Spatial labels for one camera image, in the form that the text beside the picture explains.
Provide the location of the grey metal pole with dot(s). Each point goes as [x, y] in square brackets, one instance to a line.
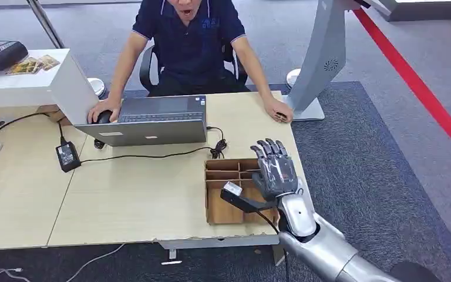
[46, 25]

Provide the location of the black computer mouse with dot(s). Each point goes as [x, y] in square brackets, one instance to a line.
[105, 116]

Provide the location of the grey laptop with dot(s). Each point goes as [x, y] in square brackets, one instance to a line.
[151, 132]

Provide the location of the compartmented cardboard box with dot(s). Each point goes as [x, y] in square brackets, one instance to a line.
[221, 210]

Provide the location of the person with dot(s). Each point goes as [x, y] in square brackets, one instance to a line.
[188, 50]

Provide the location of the white desk riser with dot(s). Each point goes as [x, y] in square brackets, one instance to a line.
[70, 89]

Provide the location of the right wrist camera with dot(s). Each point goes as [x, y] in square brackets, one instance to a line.
[245, 203]

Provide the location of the printed photo card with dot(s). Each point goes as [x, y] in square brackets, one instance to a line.
[48, 62]
[23, 67]

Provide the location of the white round stanchion base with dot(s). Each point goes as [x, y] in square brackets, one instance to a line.
[97, 86]
[292, 78]

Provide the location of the grey kiosk stand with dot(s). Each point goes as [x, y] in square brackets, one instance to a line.
[322, 50]

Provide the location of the black power adapter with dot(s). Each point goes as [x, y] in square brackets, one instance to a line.
[68, 156]

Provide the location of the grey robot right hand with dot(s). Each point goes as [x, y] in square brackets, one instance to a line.
[276, 175]

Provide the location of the red floor tape strip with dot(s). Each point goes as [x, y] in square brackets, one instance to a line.
[416, 85]

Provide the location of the person's left hand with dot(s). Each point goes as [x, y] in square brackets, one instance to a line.
[276, 108]

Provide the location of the white desk frame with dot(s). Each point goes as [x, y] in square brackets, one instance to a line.
[210, 242]

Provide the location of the black desk telephone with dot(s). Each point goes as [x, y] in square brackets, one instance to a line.
[7, 54]

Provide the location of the brown cardboard piece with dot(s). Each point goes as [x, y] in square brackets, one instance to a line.
[56, 116]

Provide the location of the person's right hand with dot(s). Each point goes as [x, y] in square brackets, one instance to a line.
[101, 106]

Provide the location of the black office chair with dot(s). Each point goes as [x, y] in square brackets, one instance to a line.
[145, 72]

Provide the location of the grey display plinth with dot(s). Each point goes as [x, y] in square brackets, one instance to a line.
[424, 13]

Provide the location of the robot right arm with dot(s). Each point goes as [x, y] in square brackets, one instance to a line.
[319, 249]

